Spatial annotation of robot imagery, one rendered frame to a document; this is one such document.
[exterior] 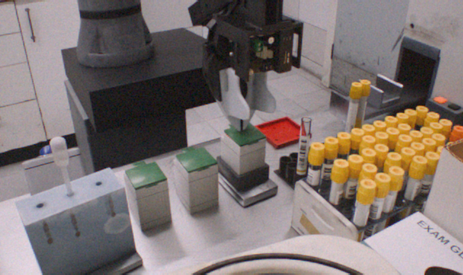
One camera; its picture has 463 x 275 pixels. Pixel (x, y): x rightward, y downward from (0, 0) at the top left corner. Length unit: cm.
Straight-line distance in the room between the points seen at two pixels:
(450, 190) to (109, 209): 33
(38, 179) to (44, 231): 12
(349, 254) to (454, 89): 48
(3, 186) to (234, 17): 191
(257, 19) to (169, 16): 252
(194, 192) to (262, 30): 21
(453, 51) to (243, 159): 40
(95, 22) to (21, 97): 143
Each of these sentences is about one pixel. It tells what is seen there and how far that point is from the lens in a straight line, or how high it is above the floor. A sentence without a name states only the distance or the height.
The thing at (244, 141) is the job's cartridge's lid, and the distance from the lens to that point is 52.
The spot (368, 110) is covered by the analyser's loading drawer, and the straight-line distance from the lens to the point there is 71.
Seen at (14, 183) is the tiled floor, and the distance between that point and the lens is 226.
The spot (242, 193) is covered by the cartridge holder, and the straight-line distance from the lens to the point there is 55.
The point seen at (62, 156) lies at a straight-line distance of 40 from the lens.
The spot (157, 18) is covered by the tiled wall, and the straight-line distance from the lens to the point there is 291.
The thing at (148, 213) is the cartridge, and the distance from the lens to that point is 51.
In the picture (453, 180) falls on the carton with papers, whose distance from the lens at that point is 44.
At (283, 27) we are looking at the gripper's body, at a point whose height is 111.
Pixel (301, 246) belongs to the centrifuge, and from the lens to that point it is 34.
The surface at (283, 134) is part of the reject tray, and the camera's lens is 69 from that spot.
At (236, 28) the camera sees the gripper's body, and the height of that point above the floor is 111.
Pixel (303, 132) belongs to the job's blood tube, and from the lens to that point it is 53.
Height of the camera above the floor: 123
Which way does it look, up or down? 31 degrees down
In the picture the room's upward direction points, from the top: straight up
